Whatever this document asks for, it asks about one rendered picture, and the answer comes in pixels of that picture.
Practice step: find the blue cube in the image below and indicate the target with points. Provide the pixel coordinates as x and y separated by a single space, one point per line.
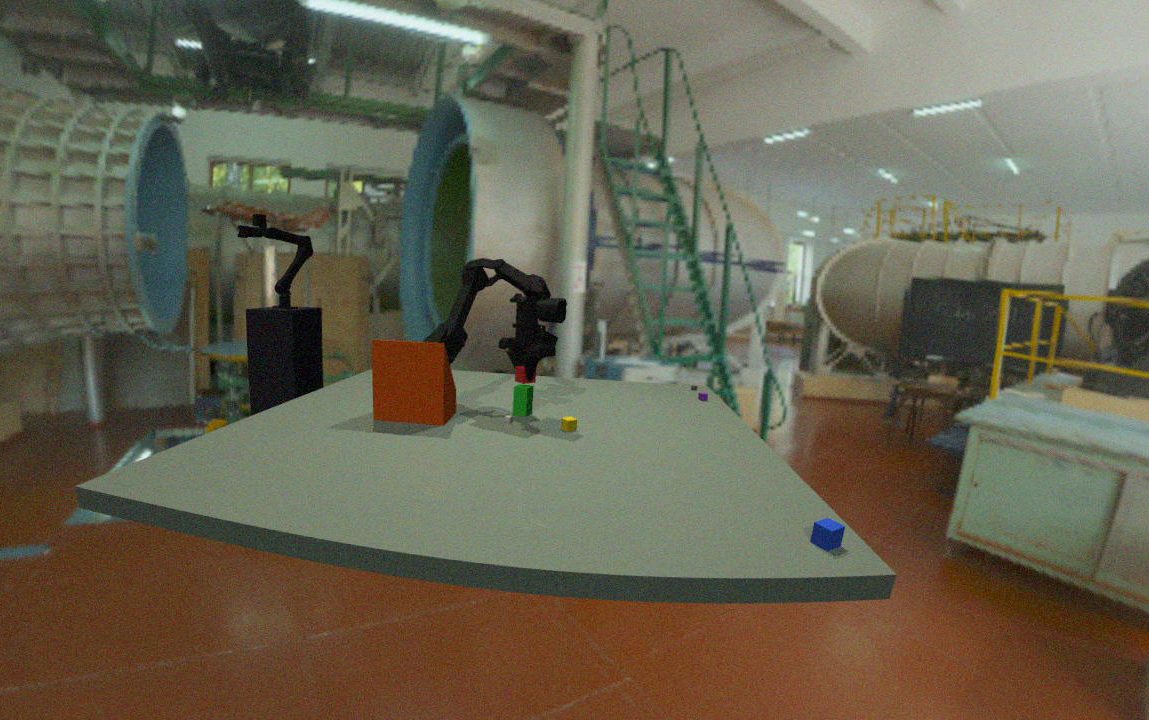
827 534

